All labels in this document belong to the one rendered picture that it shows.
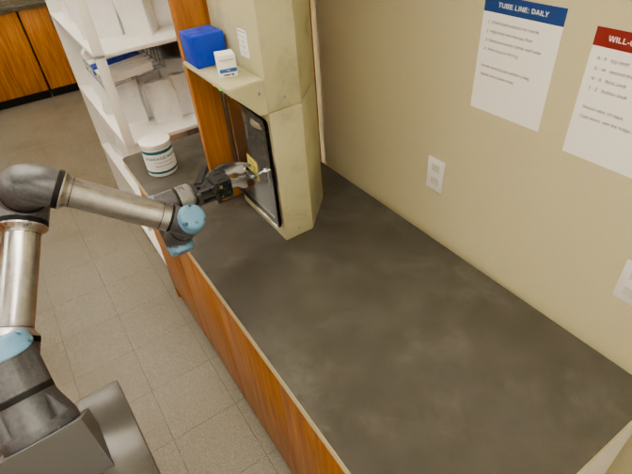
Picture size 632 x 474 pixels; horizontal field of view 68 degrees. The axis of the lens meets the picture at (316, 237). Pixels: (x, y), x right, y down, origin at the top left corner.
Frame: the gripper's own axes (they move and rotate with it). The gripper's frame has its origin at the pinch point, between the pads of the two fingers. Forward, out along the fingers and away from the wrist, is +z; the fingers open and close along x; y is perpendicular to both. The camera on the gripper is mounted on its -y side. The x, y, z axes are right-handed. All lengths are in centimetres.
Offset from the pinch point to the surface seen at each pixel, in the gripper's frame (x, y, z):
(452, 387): -26, 85, 9
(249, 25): 44.3, 6.3, 5.5
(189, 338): -120, -56, -28
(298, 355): -26, 54, -17
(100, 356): -120, -73, -72
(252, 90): 29.1, 10.6, 1.5
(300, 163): 1.8, 10.5, 14.2
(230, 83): 31.2, 6.4, -2.6
